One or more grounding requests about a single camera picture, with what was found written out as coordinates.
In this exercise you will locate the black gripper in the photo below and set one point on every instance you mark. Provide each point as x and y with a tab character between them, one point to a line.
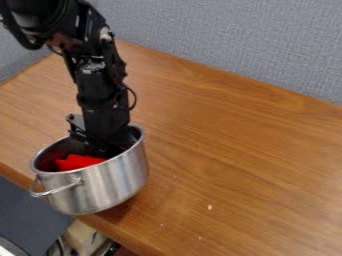
101	125

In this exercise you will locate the red block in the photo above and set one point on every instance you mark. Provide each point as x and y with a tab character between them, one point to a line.
74	162

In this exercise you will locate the stainless steel pot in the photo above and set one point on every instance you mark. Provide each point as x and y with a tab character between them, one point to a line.
97	187

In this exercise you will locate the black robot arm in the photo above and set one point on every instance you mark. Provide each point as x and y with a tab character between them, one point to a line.
69	27

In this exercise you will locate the beige box under table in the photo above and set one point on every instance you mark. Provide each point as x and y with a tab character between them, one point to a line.
85	240

